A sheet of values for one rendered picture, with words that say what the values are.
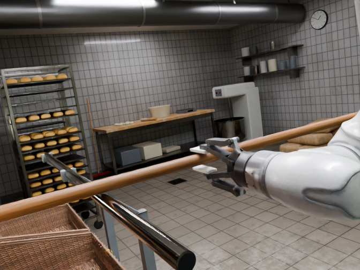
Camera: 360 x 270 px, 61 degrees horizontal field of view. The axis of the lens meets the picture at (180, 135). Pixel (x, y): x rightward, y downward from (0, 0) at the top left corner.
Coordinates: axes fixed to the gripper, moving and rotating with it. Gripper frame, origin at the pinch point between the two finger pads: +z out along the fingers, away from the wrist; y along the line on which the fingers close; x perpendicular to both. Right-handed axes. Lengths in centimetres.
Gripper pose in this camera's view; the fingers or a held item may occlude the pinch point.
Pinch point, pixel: (202, 159)
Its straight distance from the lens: 79.8
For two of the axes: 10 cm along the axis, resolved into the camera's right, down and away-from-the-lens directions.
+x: 8.5, -2.0, 4.8
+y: 1.4, 9.8, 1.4
